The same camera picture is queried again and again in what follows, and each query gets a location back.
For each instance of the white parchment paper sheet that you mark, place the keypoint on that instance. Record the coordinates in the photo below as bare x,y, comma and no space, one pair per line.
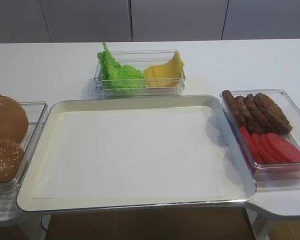
155,153

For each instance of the clear lettuce and cheese bin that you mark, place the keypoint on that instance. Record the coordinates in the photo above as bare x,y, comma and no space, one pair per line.
140,60

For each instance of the yellow cheese slices stack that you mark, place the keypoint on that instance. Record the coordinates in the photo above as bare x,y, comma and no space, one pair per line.
165,75

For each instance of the green lettuce leaves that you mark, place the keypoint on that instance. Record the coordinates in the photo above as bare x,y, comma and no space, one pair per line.
117,76

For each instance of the sesame top bun right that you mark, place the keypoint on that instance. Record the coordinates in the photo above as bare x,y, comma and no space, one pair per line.
11,155

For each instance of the brown burger patty leftmost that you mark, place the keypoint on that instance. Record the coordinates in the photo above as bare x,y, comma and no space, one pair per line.
232,107

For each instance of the bun half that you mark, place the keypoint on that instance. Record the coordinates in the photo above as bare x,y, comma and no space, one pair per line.
13,120

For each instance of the red tomato slice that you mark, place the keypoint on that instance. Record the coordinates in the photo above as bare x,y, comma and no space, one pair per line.
283,148
269,151
250,145
266,156

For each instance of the brown burger patty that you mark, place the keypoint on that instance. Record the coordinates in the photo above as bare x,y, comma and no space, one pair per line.
273,113
257,114
252,125
232,107

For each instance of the clear bun bin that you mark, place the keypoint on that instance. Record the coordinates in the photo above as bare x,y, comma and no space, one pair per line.
36,113

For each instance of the brown burger patty rightmost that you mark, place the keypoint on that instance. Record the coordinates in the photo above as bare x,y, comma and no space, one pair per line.
273,113

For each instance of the silver metal baking tray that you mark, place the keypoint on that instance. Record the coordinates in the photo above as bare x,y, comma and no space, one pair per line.
236,178

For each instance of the red tomato slice front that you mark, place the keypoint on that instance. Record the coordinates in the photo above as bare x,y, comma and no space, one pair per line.
283,148

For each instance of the clear patty and tomato bin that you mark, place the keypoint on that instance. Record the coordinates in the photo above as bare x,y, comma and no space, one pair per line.
277,171

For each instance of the red tomato slice leftmost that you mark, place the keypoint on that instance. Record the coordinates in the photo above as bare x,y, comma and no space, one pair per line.
250,145

